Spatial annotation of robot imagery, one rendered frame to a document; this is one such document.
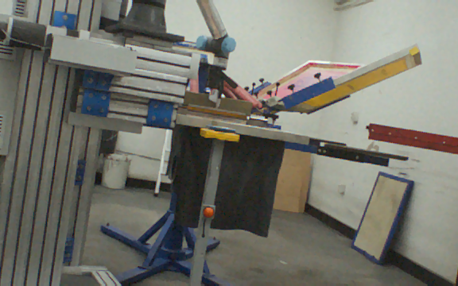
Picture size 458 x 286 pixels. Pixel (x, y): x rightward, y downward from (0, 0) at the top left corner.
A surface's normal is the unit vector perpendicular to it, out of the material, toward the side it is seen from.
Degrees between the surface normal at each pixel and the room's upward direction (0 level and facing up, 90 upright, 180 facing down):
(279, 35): 90
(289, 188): 78
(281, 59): 90
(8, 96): 90
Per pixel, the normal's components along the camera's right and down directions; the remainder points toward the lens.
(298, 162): 0.21, -0.05
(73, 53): 0.43, 0.12
